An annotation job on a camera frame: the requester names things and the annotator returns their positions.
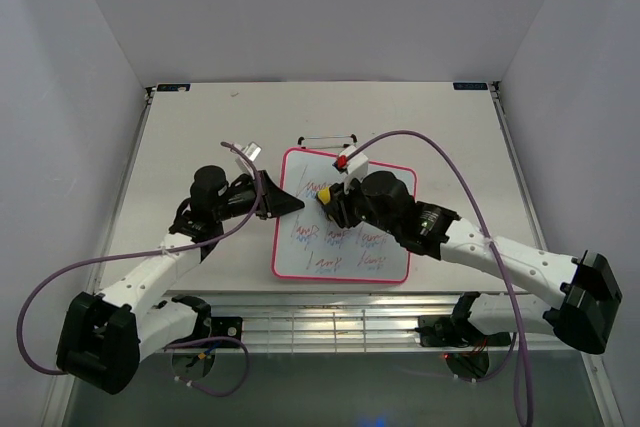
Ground yellow bone shaped eraser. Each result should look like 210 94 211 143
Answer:
316 187 333 220

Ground pink framed whiteboard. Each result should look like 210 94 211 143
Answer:
272 148 410 284

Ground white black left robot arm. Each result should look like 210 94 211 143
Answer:
56 166 305 394

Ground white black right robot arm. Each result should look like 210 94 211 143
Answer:
316 171 623 355

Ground black metal easel stand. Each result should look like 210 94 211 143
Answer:
297 134 358 150

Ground blue left corner label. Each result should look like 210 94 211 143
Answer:
156 83 191 92

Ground blue corner label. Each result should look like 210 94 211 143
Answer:
452 82 489 91
156 83 191 92

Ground blue right corner label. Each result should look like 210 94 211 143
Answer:
452 82 489 91

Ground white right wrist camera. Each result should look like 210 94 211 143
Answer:
333 145 369 192

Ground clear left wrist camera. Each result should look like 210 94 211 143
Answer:
233 142 262 176

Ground aluminium table frame rails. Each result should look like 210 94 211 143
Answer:
42 80 624 427

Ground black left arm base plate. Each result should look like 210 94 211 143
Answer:
204 316 244 350

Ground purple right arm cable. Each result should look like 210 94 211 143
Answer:
349 129 534 427

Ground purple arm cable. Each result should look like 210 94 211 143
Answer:
349 129 534 427
17 140 265 397

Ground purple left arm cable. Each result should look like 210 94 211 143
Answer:
17 140 265 397

